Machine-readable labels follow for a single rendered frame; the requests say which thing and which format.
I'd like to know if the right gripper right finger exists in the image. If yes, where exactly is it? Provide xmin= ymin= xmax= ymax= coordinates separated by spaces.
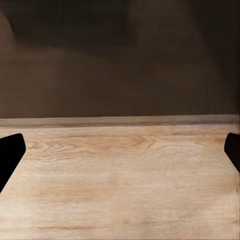
xmin=224 ymin=132 xmax=240 ymax=173

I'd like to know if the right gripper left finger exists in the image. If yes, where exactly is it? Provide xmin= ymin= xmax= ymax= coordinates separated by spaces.
xmin=0 ymin=133 xmax=26 ymax=193

